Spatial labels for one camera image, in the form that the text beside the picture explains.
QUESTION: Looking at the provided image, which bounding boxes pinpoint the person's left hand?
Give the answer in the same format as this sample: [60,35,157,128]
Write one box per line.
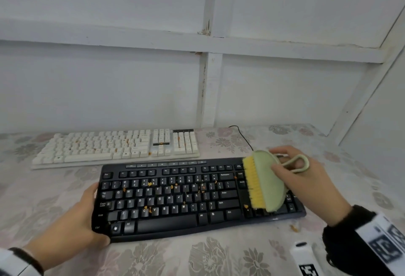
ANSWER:
[24,182,111,270]

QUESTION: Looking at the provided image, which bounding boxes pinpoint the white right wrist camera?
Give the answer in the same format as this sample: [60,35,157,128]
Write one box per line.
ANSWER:
[290,241,328,276]

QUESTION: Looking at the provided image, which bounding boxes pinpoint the floral tablecloth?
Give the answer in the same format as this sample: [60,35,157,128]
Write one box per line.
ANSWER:
[0,123,405,276]

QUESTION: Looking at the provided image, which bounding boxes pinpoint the white marker wristband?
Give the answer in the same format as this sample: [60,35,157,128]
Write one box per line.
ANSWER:
[354,212,405,265]
[0,249,35,276]

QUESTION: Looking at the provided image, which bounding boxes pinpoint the black keyboard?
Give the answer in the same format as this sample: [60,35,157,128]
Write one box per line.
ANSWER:
[92,158,307,243]

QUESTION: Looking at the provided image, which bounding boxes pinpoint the black keyboard cable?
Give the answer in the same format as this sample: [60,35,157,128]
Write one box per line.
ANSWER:
[228,125,254,152]

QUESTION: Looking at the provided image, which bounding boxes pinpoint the person's right hand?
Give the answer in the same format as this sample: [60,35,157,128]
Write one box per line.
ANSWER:
[271,145,352,226]

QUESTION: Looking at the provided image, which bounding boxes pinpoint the green brush yellow bristles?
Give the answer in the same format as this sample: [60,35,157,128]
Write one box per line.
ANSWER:
[242,149,310,213]

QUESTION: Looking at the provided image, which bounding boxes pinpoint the white keyboard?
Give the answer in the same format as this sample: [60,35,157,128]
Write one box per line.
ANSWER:
[31,128,201,170]

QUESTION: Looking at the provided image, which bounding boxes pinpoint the person's right forearm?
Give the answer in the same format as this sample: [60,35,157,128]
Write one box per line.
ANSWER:
[322,204,405,276]

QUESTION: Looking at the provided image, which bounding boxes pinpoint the white marker left wristband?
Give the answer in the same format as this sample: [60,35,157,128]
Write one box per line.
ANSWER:
[0,249,35,276]

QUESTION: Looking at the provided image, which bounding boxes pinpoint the person's left forearm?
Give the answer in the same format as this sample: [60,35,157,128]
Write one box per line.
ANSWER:
[8,247,44,276]

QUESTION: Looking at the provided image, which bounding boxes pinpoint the white marker right wristband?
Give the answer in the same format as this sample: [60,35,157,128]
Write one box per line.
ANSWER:
[354,212,405,265]

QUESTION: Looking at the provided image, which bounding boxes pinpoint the white wooden frame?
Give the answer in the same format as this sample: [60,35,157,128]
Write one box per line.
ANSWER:
[0,0,405,147]

